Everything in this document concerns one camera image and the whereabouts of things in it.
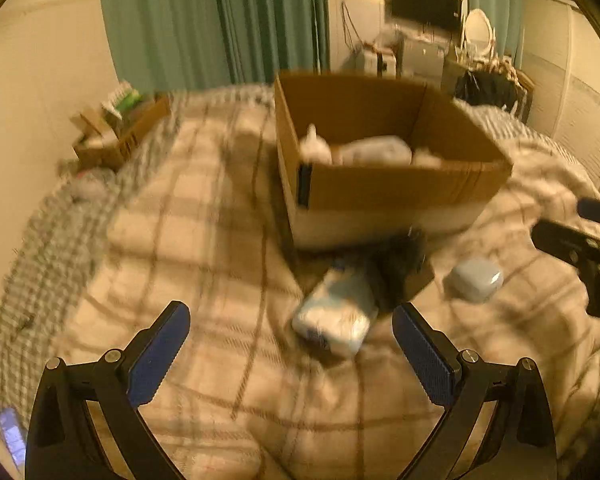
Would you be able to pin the white round container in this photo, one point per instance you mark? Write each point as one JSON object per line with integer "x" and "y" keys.
{"x": 476, "y": 279}

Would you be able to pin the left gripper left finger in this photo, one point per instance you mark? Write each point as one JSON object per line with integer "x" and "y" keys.
{"x": 62, "y": 442}

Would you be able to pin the smartphone with lit screen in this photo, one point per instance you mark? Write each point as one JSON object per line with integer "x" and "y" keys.
{"x": 13, "y": 437}

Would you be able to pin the grey checked bed sheet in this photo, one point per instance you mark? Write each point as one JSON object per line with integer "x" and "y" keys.
{"x": 55, "y": 259}

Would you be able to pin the plaid cream blanket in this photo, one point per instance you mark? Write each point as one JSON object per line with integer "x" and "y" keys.
{"x": 260, "y": 284}

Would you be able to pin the blue white tissue pack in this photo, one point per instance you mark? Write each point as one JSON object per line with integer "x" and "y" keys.
{"x": 337, "y": 314}

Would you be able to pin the small cardboard box with clutter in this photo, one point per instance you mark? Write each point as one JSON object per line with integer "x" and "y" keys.
{"x": 112, "y": 131}

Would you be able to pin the cream cloth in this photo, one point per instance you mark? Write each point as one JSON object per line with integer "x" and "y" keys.
{"x": 422, "y": 157}

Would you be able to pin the white sock purple cuff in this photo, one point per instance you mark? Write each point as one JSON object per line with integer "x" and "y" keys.
{"x": 376, "y": 150}

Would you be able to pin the small white sock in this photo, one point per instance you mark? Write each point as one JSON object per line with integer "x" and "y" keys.
{"x": 313, "y": 148}

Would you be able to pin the black wall television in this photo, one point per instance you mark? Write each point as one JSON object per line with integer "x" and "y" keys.
{"x": 443, "y": 14}

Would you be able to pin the white drawer unit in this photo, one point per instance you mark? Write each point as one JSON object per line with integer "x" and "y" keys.
{"x": 376, "y": 62}

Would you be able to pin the black bag on dresser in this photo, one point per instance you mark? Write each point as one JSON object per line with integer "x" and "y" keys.
{"x": 479, "y": 87}

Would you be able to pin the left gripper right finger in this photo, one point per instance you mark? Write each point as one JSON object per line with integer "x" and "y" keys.
{"x": 519, "y": 442}

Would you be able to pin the grey cabinet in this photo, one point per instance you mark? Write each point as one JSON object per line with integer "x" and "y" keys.
{"x": 421, "y": 58}

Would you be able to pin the white oval mirror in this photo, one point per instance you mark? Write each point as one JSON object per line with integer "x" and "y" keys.
{"x": 478, "y": 35}

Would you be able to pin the white louvered wardrobe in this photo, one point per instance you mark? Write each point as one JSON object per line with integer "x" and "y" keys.
{"x": 562, "y": 57}

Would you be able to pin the large cardboard box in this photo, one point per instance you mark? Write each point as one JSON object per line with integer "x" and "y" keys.
{"x": 331, "y": 206}

